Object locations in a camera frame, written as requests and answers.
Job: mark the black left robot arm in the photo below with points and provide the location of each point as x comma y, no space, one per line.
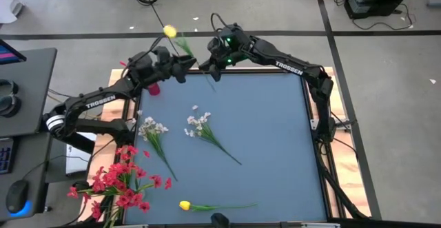
100,101

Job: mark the white rectangular box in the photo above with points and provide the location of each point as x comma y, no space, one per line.
77,162

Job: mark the white flat bracket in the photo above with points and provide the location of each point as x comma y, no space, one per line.
134,226
320,225

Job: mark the black headphones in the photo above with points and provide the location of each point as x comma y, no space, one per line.
7,100

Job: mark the dark grey desk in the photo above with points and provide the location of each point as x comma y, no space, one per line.
31,93
27,152

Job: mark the white artificial flower spray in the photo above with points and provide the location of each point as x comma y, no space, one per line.
155,138
203,131

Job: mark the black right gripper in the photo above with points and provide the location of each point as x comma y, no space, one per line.
229,49

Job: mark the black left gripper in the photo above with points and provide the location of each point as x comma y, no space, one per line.
156,66

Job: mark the red vase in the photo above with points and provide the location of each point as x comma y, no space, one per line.
154,89

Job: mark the yellow artificial tulip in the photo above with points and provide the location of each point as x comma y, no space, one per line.
169,31
185,205

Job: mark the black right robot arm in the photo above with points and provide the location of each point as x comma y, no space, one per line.
289,67

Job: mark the small pink strip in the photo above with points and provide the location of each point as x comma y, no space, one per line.
122,63

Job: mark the blue table mat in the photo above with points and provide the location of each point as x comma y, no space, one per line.
258,135

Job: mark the black rounded object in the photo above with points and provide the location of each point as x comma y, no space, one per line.
220,220

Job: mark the small grey floor object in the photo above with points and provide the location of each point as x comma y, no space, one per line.
434,3

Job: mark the computer monitor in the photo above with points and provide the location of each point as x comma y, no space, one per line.
8,54

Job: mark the black keyboard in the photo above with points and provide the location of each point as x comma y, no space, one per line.
4,159

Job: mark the black metal table frame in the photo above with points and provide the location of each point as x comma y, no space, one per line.
248,71

